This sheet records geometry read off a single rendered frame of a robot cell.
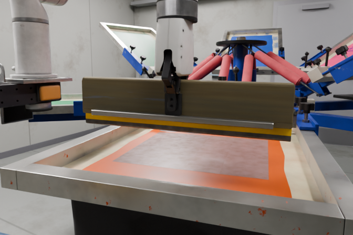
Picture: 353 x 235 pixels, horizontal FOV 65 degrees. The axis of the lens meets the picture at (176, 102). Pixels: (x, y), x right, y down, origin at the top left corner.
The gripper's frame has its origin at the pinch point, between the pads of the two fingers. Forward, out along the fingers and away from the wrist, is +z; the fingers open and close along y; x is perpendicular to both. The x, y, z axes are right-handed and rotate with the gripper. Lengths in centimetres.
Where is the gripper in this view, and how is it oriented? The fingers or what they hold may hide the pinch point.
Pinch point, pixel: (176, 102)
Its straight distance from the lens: 52.8
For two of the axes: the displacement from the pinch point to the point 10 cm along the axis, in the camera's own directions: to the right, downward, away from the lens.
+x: 9.5, 0.5, -3.0
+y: -3.1, 1.3, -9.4
